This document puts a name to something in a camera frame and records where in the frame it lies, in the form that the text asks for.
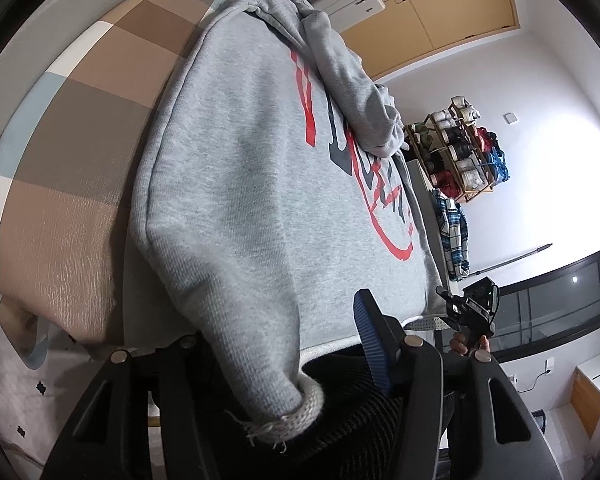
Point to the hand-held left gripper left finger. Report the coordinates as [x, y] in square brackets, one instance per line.
[180, 360]

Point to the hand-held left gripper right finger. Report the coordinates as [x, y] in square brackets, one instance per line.
[372, 345]

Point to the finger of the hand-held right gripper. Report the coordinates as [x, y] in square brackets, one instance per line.
[446, 300]

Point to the grey hoodie with red print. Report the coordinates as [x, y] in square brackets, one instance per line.
[240, 185]

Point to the person's right hand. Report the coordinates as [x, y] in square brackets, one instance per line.
[460, 346]

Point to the metal pole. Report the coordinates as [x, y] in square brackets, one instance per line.
[520, 256]

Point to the black framed window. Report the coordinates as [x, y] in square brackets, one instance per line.
[545, 305]

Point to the wooden shoe rack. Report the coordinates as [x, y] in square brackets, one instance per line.
[487, 190]

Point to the wooden side cabinet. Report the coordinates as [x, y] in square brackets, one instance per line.
[585, 400]

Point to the rows of shoes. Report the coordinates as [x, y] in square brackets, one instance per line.
[460, 150]

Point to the white patterned rug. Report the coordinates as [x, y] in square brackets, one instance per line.
[20, 400]

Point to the checkered bed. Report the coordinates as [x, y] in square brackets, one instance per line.
[80, 135]

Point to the wooden door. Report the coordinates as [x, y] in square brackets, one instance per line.
[455, 5]

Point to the wall socket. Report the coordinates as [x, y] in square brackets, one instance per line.
[549, 366]

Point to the wall switch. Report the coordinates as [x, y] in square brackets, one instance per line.
[511, 118]

